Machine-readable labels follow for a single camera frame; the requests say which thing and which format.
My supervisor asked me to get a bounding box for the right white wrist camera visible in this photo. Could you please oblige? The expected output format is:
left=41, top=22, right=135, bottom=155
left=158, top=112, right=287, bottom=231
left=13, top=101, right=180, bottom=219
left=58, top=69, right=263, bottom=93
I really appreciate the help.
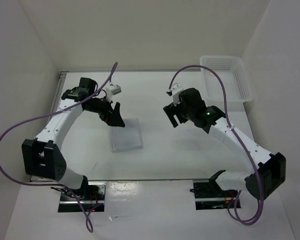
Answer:
left=166, top=83, right=184, bottom=106

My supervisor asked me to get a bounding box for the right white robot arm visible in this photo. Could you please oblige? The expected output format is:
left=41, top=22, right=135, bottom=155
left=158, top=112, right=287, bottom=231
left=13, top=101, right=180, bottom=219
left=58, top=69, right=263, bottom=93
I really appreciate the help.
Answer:
left=163, top=85, right=286, bottom=200

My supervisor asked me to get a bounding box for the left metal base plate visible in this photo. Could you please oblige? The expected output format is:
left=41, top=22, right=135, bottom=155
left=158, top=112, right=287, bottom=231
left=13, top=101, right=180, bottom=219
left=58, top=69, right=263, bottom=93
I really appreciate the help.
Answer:
left=50, top=181, right=107, bottom=213

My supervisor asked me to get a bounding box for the white skirt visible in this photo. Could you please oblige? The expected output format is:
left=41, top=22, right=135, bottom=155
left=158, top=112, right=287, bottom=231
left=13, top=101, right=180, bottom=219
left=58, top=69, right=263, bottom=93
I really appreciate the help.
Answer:
left=109, top=118, right=143, bottom=153

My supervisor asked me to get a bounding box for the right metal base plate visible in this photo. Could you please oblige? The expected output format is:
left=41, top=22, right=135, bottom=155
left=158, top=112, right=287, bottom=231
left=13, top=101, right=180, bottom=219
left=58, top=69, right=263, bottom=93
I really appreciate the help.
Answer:
left=189, top=179, right=238, bottom=210

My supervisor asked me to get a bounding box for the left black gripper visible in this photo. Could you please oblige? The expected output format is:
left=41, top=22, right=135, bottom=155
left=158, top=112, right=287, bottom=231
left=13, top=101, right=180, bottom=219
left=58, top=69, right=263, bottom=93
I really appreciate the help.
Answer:
left=84, top=94, right=125, bottom=127

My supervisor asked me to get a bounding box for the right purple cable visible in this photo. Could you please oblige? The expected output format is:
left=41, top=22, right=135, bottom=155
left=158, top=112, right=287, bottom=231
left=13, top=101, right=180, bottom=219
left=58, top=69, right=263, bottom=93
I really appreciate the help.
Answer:
left=167, top=64, right=264, bottom=226

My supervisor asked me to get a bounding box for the purple cable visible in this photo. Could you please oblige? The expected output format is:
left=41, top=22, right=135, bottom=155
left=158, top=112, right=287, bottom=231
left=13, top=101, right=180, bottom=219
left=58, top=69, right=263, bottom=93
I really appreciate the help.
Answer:
left=167, top=64, right=264, bottom=226
left=0, top=61, right=119, bottom=233

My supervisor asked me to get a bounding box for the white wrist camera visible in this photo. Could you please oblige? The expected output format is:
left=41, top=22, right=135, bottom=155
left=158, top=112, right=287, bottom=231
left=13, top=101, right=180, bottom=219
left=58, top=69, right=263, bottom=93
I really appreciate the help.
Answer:
left=105, top=84, right=122, bottom=102
left=166, top=83, right=184, bottom=106

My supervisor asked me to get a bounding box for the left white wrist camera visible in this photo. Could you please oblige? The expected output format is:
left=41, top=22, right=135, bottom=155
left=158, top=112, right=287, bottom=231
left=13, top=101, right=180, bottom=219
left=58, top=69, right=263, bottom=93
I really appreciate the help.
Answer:
left=105, top=84, right=122, bottom=102

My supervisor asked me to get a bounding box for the metal base plate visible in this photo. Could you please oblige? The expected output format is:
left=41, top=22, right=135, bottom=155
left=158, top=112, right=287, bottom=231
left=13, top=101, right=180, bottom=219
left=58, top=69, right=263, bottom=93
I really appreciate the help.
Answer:
left=50, top=181, right=107, bottom=213
left=189, top=179, right=238, bottom=210

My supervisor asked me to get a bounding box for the white perforated plastic basket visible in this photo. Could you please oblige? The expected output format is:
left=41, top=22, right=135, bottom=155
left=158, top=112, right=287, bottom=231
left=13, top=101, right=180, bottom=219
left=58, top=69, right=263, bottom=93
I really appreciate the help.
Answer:
left=199, top=55, right=253, bottom=103

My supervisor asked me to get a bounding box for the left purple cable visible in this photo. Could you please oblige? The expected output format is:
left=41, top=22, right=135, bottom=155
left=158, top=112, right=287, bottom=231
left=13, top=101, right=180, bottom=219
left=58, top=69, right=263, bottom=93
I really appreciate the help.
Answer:
left=0, top=61, right=119, bottom=233

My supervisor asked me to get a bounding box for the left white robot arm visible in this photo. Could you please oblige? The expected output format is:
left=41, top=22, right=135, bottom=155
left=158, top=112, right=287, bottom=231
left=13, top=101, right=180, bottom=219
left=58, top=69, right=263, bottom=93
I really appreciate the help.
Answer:
left=21, top=77, right=125, bottom=200

